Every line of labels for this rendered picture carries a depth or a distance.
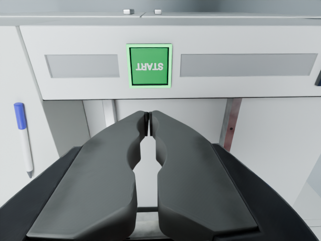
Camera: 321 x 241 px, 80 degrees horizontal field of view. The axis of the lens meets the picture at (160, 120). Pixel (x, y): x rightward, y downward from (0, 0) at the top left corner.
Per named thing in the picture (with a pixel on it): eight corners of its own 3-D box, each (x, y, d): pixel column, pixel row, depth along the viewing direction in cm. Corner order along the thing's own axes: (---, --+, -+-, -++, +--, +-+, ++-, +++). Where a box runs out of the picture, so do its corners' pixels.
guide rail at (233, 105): (209, 218, 66) (212, 227, 63) (204, 219, 66) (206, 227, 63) (241, 73, 41) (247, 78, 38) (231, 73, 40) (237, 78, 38)
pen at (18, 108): (32, 180, 32) (19, 105, 25) (26, 179, 32) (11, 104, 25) (35, 175, 33) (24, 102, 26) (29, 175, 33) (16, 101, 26)
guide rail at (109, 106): (130, 222, 65) (129, 231, 62) (123, 222, 64) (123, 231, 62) (111, 74, 40) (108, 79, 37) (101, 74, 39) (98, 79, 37)
